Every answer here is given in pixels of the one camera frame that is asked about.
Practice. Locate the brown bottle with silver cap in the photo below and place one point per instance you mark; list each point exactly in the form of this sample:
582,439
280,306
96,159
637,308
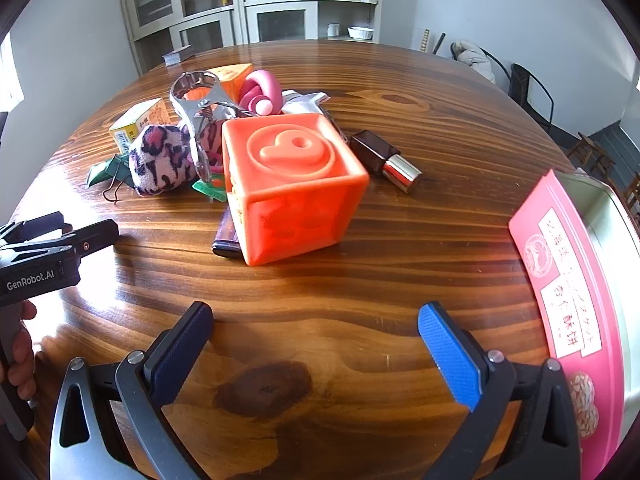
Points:
372,150

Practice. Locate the dark purple flat case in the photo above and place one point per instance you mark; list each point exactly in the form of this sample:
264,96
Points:
225,240

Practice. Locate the green binder clip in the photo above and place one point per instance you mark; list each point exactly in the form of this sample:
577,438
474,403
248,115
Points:
107,167

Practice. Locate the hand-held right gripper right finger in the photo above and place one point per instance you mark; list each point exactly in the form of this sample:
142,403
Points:
450,355

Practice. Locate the black metal chair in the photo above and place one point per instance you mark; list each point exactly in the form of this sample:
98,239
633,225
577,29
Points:
520,85
502,67

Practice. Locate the large orange toy block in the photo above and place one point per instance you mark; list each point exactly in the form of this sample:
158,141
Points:
295,210

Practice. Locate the wooden stool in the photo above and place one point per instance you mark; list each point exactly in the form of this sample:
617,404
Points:
590,152

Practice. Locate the silver metal spring clamp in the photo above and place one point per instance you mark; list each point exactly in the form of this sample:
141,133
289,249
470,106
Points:
192,105

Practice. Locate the bright window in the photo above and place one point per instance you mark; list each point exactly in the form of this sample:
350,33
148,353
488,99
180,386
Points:
10,75

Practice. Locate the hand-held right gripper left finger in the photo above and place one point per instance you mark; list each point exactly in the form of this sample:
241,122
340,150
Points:
180,355

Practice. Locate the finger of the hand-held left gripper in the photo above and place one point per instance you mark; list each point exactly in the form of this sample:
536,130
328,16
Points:
40,225
90,237

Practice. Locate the pink leopard print plush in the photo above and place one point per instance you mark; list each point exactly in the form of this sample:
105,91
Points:
155,160

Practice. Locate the pink looped foam tube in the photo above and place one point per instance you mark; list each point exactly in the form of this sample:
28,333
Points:
267,85

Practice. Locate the white mug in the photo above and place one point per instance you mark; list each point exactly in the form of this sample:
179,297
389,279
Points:
333,30

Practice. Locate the grey stairs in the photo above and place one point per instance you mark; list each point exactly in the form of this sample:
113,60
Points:
617,140

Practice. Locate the small orange toy block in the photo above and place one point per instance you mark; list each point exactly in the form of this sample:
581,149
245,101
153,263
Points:
230,80

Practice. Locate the person's left hand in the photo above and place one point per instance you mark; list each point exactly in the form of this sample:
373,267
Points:
24,360

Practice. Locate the green plastic piece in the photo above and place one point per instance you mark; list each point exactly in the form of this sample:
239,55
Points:
212,190

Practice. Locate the pink tin box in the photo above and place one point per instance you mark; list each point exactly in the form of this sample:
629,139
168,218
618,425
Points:
565,285

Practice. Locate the plastic-wrapped white tissue pack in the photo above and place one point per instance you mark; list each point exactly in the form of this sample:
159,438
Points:
305,100

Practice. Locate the small yellow carton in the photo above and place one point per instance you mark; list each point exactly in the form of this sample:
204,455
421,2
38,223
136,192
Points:
135,120

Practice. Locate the white padded jacket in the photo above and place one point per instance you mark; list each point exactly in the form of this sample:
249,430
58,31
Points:
475,60

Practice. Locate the beaded wooden stick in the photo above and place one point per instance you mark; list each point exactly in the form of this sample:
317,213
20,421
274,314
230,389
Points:
424,40

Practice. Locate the white bowl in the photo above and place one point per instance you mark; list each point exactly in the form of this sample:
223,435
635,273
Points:
361,33

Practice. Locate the black stick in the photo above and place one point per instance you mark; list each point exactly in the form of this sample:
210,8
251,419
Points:
438,44

